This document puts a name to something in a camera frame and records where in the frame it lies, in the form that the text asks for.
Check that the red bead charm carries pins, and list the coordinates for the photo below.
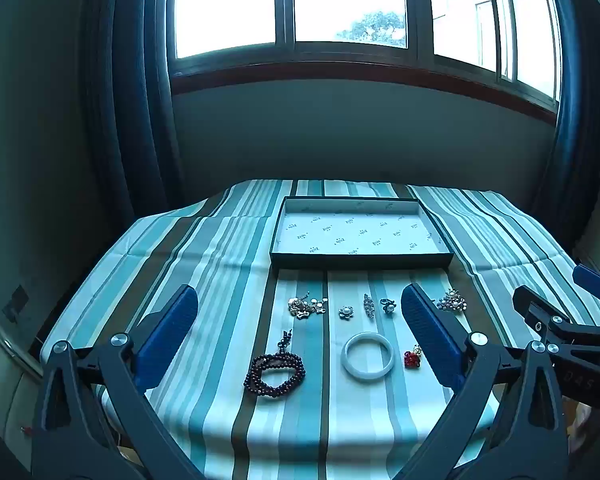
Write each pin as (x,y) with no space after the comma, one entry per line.
(411,359)

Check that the rhinestone bar brooch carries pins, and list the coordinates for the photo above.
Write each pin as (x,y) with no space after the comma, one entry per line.
(368,305)

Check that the silver charm cluster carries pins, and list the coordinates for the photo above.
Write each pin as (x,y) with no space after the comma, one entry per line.
(300,306)

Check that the dark green shallow tray box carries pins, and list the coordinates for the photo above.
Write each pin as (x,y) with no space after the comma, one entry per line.
(355,232)

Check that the wooden window sill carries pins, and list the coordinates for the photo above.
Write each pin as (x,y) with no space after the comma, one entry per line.
(330,72)

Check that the dark blue curtain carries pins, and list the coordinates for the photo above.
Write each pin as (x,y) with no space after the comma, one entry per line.
(585,135)
(140,85)

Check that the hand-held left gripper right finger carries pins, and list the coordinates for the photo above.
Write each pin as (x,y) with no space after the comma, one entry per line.
(430,335)

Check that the window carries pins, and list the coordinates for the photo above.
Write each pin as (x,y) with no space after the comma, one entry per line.
(350,5)

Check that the rose gold pearl brooch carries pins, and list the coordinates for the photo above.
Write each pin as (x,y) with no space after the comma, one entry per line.
(452,301)

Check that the striped teal tablecloth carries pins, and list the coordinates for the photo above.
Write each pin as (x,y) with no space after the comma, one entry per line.
(220,280)

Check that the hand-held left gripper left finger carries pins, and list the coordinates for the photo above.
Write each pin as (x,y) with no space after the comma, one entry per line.
(167,330)

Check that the small pearl flower brooch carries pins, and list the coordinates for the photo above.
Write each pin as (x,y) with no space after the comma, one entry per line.
(346,312)

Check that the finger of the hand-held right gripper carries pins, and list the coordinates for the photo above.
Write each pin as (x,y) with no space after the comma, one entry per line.
(535,305)
(592,280)

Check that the white jade bangle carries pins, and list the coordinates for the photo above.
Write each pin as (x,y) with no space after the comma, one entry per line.
(347,362)

